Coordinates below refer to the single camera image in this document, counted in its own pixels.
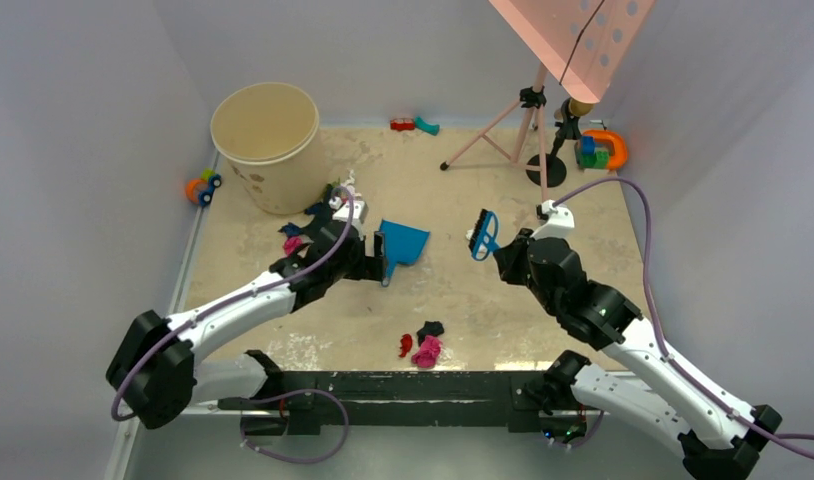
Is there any teal toy piece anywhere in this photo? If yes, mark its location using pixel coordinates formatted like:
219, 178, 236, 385
413, 116, 441, 136

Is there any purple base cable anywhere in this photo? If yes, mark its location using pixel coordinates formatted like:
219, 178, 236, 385
239, 388, 351, 466

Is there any small pink paper scrap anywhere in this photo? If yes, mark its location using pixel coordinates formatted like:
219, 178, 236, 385
282, 235, 307, 256

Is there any orange toy car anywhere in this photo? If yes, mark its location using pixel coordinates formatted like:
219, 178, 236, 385
185, 169, 223, 208

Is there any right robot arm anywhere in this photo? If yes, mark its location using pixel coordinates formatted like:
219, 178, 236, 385
478, 229, 782, 479

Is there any black paper scrap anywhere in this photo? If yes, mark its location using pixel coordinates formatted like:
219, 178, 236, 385
416, 321, 445, 346

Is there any orange ring with blocks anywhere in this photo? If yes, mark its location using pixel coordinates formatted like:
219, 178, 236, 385
574, 129, 630, 172

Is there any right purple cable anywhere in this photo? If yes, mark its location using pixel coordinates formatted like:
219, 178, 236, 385
552, 176, 814, 465

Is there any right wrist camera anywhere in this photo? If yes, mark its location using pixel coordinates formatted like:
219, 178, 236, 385
530, 200, 575, 240

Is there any blue dustpan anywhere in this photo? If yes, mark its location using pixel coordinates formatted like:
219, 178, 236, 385
378, 220, 430, 287

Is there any beige round bin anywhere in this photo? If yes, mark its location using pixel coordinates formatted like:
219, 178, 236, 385
210, 82, 330, 215

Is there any red toy block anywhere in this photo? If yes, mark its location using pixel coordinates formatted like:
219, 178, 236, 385
389, 117, 416, 132

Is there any small blue paper scrap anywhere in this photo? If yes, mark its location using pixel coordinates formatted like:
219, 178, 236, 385
278, 222, 304, 238

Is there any pink music stand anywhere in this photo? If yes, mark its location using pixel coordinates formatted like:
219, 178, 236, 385
440, 0, 657, 172

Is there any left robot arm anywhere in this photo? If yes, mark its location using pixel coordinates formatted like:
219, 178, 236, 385
105, 221, 389, 429

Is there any red paper scrap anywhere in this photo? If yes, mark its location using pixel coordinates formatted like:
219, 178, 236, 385
398, 333, 414, 358

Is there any blue hand brush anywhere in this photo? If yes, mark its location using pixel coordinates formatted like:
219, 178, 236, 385
467, 209, 499, 261

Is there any black microphone stand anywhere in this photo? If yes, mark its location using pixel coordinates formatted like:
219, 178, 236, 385
520, 88, 594, 187

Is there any green white paper scrap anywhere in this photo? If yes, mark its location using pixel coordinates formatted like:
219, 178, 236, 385
323, 169, 362, 202

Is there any black base frame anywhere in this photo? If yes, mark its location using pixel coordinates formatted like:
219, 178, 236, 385
217, 371, 598, 442

